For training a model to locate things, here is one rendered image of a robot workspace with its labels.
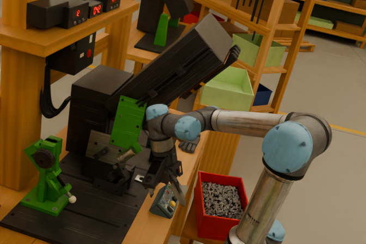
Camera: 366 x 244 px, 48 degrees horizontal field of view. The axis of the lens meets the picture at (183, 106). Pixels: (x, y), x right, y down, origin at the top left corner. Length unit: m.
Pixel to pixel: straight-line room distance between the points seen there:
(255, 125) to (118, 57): 1.38
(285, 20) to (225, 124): 3.10
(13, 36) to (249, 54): 3.19
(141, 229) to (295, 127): 0.80
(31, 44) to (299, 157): 0.85
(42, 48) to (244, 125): 0.66
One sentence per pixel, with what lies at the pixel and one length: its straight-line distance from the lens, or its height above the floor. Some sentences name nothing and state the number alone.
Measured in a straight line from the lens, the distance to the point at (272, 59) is 4.41.
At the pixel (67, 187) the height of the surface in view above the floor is 0.99.
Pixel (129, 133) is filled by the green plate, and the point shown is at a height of 1.14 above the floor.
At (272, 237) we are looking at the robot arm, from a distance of 1.35.
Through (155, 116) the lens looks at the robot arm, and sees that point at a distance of 1.32.
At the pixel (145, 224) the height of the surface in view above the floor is 0.90.
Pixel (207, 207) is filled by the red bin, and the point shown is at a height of 0.87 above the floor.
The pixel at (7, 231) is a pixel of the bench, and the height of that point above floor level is 0.88.
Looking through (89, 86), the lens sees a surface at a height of 1.24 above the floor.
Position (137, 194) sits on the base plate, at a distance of 1.76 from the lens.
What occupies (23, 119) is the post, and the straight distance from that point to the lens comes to 1.59.
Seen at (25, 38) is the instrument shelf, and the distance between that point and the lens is 1.36.
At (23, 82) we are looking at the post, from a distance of 1.52.
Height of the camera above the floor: 1.98
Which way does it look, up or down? 25 degrees down
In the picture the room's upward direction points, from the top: 13 degrees clockwise
